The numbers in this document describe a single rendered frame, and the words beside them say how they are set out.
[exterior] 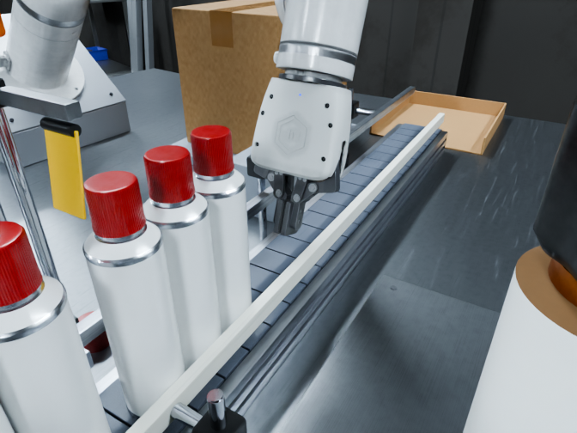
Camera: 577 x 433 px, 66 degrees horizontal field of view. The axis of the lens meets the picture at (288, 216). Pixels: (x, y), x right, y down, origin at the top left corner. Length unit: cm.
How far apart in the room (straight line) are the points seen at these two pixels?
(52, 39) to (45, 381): 79
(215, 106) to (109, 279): 66
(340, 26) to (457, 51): 235
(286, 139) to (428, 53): 242
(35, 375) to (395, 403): 27
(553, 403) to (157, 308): 24
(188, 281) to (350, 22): 29
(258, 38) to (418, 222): 42
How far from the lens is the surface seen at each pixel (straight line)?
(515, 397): 27
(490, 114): 135
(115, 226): 30
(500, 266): 70
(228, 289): 42
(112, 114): 116
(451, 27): 282
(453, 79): 284
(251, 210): 51
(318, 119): 47
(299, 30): 48
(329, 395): 42
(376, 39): 319
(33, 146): 107
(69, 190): 31
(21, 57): 107
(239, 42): 86
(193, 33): 93
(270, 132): 50
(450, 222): 78
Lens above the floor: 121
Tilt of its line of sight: 30 degrees down
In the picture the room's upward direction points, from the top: straight up
